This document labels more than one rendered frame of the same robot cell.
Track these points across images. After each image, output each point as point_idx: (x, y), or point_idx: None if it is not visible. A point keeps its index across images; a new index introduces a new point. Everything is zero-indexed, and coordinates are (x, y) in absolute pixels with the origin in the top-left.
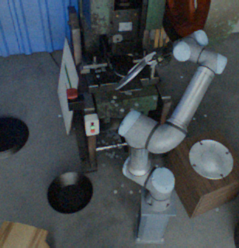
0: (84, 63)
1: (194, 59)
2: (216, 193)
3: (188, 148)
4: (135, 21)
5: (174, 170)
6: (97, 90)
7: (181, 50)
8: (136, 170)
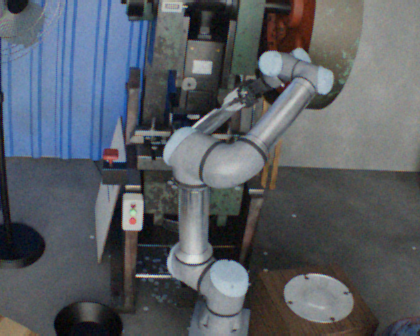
0: (138, 128)
1: (287, 72)
2: None
3: (285, 281)
4: (217, 61)
5: (259, 320)
6: (149, 166)
7: (270, 58)
8: (188, 254)
